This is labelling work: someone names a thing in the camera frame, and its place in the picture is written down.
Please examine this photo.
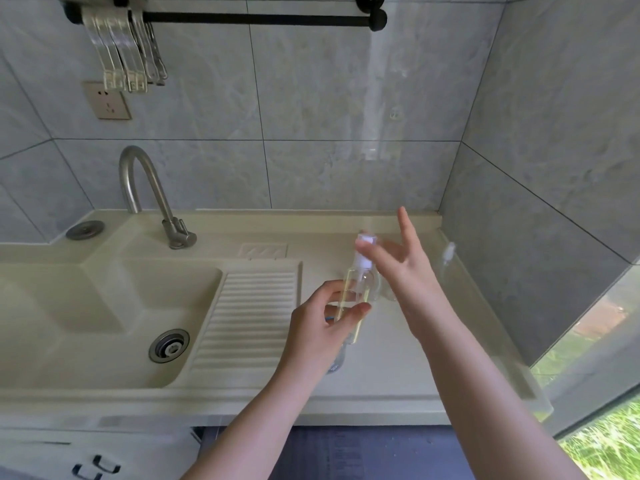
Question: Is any person's left hand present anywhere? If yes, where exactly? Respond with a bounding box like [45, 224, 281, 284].
[277, 279, 373, 391]

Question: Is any person's right hand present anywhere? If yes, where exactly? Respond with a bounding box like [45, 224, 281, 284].
[367, 206, 446, 341]

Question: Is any clear hand sanitizer pump bottle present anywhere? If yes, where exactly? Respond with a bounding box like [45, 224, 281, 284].
[322, 314, 347, 375]

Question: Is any person's left forearm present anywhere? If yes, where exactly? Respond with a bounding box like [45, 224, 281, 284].
[179, 364, 321, 480]

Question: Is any person's right forearm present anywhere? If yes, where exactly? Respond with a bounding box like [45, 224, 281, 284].
[409, 304, 576, 480]

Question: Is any grey washing machine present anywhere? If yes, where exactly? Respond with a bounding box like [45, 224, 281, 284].
[197, 424, 466, 480]

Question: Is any steel sink drain strainer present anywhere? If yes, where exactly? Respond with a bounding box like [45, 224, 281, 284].
[148, 329, 191, 365]

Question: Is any curved steel faucet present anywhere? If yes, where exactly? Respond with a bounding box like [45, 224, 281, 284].
[119, 145, 197, 251]

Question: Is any cream sink with washboard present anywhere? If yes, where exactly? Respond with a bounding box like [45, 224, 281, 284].
[0, 209, 553, 435]

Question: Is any glass window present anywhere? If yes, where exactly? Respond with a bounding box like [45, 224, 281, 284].
[529, 264, 640, 480]

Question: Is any round steel hole cover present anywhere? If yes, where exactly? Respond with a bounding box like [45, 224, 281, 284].
[65, 220, 106, 241]

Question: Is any white cabinet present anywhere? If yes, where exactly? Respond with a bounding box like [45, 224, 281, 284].
[0, 427, 201, 480]

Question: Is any beige wall socket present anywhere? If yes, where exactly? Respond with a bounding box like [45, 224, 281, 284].
[81, 81, 133, 121]

